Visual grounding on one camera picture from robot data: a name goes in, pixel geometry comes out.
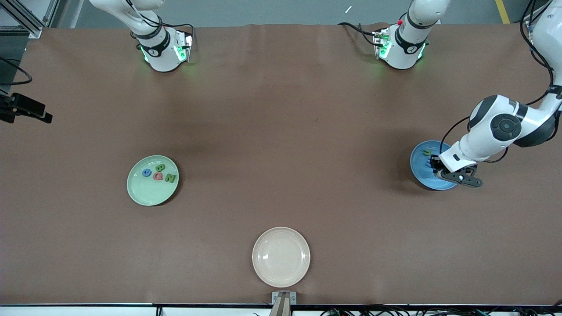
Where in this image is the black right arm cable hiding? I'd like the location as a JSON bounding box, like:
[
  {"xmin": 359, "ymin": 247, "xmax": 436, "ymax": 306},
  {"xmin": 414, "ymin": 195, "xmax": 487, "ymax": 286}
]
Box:
[{"xmin": 0, "ymin": 56, "xmax": 34, "ymax": 86}]

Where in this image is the brown table cover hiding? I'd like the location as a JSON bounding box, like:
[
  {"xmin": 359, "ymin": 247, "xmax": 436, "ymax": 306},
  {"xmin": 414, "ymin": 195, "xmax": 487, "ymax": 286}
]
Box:
[{"xmin": 0, "ymin": 23, "xmax": 562, "ymax": 306}]

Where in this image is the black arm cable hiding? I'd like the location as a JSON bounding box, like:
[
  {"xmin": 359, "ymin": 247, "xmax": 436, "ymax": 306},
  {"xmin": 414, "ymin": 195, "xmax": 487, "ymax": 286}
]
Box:
[
  {"xmin": 0, "ymin": 56, "xmax": 34, "ymax": 86},
  {"xmin": 439, "ymin": 0, "xmax": 562, "ymax": 164}
]

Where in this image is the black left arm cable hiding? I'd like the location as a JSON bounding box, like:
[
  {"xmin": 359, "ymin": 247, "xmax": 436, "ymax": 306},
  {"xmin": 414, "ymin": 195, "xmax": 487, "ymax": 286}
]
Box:
[{"xmin": 439, "ymin": 0, "xmax": 562, "ymax": 164}]

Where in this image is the yellow floor tape strip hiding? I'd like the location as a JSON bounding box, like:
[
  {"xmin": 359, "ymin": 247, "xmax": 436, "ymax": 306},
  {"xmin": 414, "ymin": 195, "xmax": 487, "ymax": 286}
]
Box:
[{"xmin": 495, "ymin": 0, "xmax": 511, "ymax": 24}]

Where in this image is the beige plate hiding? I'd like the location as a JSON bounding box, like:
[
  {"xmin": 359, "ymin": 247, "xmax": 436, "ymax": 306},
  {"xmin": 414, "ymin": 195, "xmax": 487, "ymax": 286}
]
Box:
[{"xmin": 252, "ymin": 226, "xmax": 311, "ymax": 288}]

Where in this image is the black right base cable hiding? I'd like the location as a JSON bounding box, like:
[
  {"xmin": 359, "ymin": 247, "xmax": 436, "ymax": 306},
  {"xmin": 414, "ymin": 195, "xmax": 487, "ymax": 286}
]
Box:
[{"xmin": 125, "ymin": 0, "xmax": 196, "ymax": 49}]

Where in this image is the black left base cable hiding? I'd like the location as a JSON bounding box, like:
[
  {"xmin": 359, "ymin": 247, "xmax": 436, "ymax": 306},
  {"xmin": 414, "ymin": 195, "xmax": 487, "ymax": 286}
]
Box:
[{"xmin": 337, "ymin": 21, "xmax": 379, "ymax": 47}]

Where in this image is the black cable bundle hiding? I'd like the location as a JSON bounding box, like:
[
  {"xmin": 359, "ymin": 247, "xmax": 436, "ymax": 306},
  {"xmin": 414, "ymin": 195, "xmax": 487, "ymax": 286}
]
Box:
[{"xmin": 321, "ymin": 303, "xmax": 562, "ymax": 316}]

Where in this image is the blue plate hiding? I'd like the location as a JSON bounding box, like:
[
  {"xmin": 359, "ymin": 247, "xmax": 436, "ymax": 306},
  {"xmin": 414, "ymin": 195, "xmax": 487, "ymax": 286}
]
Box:
[{"xmin": 410, "ymin": 140, "xmax": 464, "ymax": 191}]

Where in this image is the white panel below table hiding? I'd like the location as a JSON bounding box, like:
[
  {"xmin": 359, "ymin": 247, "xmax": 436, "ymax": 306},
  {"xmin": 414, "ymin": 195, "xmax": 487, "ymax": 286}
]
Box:
[
  {"xmin": 0, "ymin": 306, "xmax": 155, "ymax": 316},
  {"xmin": 161, "ymin": 307, "xmax": 274, "ymax": 316}
]

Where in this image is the black base cable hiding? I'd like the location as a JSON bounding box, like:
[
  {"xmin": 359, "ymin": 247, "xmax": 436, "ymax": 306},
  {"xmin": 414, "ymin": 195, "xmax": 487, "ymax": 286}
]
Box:
[
  {"xmin": 125, "ymin": 0, "xmax": 196, "ymax": 49},
  {"xmin": 337, "ymin": 21, "xmax": 379, "ymax": 47}
]

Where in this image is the light green plate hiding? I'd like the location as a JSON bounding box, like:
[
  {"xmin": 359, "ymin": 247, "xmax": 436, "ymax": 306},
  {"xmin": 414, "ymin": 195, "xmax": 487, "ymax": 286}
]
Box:
[{"xmin": 126, "ymin": 155, "xmax": 180, "ymax": 207}]

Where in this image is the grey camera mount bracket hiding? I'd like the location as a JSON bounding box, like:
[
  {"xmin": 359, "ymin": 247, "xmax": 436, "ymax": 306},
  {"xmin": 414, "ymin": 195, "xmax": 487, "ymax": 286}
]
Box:
[{"xmin": 269, "ymin": 291, "xmax": 298, "ymax": 316}]

